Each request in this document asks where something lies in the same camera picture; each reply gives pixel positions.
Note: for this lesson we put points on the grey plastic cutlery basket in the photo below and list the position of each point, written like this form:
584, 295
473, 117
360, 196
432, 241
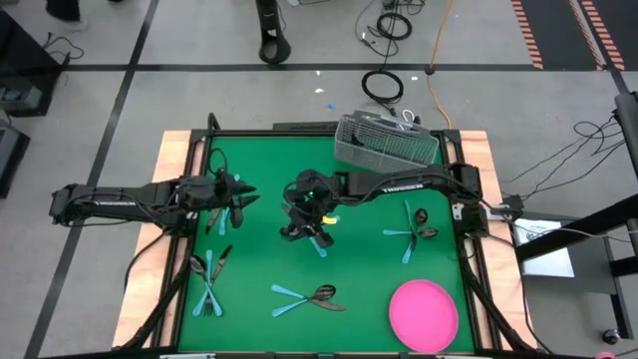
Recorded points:
384, 147

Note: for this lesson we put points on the black aluminium table frame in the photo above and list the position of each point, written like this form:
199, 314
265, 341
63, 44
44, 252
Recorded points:
249, 133

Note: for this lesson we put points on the black metal stand frame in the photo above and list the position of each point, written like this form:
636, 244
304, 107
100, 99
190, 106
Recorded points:
573, 230

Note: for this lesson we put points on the pink round plate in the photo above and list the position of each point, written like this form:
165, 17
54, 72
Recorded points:
423, 316

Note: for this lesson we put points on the green table mat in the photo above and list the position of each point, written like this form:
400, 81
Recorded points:
359, 269

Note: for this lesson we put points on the white mounting bracket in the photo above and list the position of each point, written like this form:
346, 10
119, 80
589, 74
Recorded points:
457, 212

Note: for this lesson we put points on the grey equipment box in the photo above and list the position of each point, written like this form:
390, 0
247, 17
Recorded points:
20, 99

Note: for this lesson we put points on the white paper sheet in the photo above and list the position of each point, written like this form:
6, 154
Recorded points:
548, 261

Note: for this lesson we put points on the black side table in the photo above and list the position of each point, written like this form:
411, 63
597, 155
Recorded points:
25, 60

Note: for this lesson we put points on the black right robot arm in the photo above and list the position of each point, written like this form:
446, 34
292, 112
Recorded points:
399, 187

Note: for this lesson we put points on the black power adapter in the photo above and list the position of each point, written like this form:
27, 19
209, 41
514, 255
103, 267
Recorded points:
511, 204

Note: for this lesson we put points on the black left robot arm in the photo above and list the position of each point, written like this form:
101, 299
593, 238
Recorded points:
114, 199

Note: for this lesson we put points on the pink round object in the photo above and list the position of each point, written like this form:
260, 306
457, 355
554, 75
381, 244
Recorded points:
605, 356

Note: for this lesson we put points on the black caster wheel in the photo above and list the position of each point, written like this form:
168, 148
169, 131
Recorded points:
610, 336

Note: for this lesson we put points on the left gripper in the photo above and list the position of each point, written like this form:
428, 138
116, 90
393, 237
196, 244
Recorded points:
209, 192

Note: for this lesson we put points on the dark equipment case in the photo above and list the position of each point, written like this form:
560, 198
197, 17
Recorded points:
12, 159

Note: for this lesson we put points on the black floor stand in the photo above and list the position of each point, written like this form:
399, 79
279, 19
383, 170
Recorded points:
266, 15

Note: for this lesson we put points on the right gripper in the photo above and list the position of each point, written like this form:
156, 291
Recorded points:
309, 219

